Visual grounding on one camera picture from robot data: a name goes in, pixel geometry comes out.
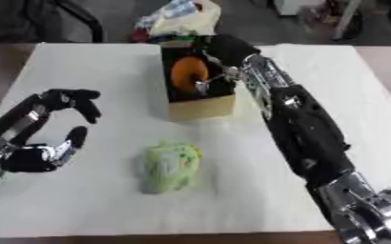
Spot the green toy lettuce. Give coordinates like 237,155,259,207
140,138,202,195

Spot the tan cardboard box black inside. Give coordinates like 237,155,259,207
158,35,239,123

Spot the white plastic bag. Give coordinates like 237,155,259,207
130,0,224,44

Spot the pale furniture leg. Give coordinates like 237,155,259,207
330,0,369,41

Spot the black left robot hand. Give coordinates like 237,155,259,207
0,89,104,174

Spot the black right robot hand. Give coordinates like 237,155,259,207
194,33,262,96

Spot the black chair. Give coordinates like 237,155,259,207
0,0,106,44

